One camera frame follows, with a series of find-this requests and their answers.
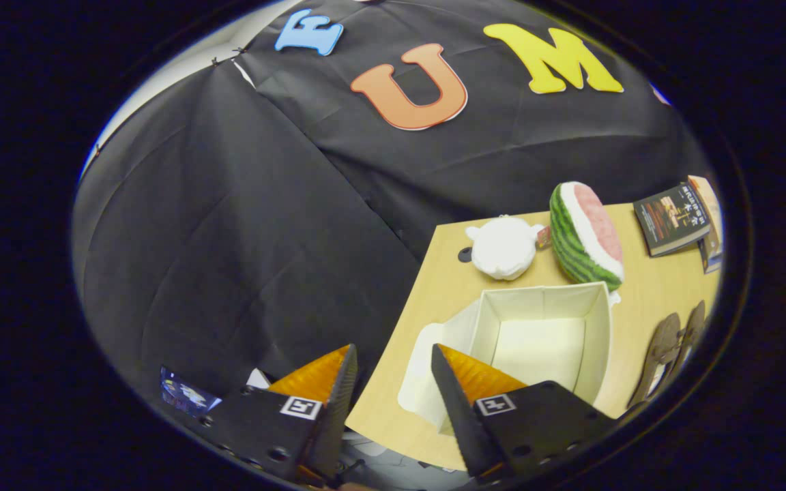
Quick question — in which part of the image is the black backdrop cloth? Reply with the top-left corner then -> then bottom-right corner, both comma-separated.
72,0 -> 714,410

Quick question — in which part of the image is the beige book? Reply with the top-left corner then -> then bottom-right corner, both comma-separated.
688,175 -> 723,246

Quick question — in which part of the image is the brown felt shoe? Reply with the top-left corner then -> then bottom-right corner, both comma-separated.
628,312 -> 684,408
680,300 -> 708,362

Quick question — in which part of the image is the white plush toy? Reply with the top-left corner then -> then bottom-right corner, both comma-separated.
465,215 -> 545,281

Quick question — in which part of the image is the blue printed leaflet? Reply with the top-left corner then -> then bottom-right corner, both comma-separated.
160,366 -> 222,418

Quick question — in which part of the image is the blue book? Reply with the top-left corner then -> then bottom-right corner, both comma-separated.
699,235 -> 723,275

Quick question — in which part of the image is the cream fabric storage box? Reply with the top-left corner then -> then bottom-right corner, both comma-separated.
396,282 -> 622,437

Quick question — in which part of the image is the black book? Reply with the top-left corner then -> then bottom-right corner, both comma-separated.
633,183 -> 711,257

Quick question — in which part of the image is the watermelon slice plush toy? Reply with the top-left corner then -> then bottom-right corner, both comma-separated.
549,181 -> 626,293

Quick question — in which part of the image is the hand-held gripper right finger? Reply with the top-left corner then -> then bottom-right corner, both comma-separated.
431,343 -> 619,485

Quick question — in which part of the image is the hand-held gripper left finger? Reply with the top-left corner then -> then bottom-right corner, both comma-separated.
199,343 -> 360,486

